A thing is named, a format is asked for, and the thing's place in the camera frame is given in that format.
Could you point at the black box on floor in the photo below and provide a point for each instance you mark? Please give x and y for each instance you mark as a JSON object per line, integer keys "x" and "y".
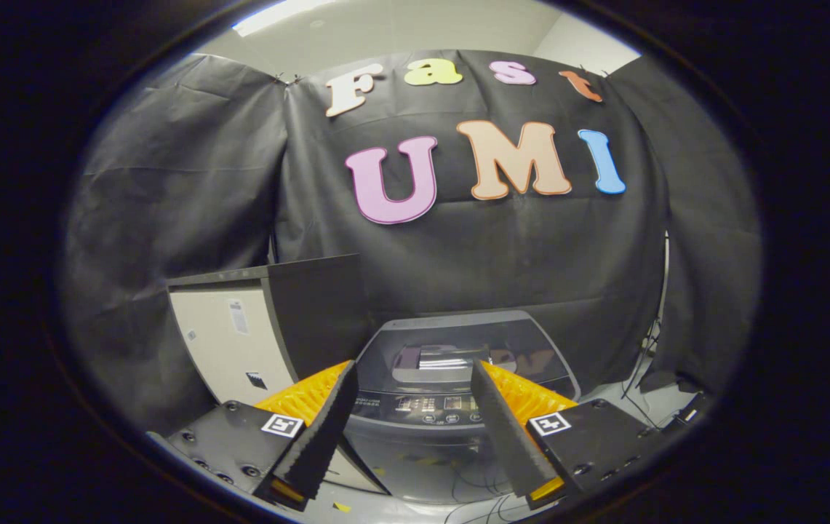
{"x": 687, "y": 413}

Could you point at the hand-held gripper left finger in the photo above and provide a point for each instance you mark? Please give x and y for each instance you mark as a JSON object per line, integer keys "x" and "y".
{"x": 320, "y": 429}

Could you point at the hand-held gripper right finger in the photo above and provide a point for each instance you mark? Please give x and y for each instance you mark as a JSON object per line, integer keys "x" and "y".
{"x": 505, "y": 429}

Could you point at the dark grey washing machine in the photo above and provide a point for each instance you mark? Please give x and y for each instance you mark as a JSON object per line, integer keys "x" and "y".
{"x": 414, "y": 455}

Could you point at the beige cabinet with dark top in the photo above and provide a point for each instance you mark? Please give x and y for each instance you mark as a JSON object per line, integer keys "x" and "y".
{"x": 218, "y": 342}

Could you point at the yellow tape piece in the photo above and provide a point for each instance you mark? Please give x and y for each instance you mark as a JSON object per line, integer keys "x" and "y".
{"x": 342, "y": 506}

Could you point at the black backdrop cloth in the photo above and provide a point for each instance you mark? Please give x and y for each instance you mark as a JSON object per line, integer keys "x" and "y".
{"x": 189, "y": 182}

